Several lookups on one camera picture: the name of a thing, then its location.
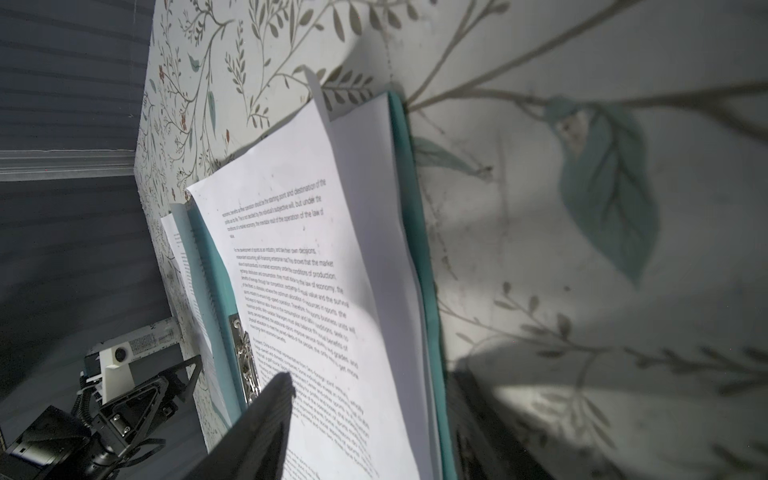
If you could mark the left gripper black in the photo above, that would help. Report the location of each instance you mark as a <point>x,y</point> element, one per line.
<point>86,443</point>

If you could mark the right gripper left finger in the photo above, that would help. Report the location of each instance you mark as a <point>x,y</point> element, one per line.
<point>256,446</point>

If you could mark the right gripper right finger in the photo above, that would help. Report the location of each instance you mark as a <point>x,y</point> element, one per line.
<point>483,447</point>

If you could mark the teal green file folder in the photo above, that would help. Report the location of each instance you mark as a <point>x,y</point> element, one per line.
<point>420,270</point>

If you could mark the printed paper sheet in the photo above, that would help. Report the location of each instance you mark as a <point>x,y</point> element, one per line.
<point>182,264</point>
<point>312,288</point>

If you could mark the silver folder clip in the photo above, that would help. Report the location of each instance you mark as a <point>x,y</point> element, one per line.
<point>244,355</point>

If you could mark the silver drink can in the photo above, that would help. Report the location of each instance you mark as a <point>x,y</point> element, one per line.
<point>135,345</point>

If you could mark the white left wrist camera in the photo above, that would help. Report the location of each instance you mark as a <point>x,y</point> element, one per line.
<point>109,369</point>

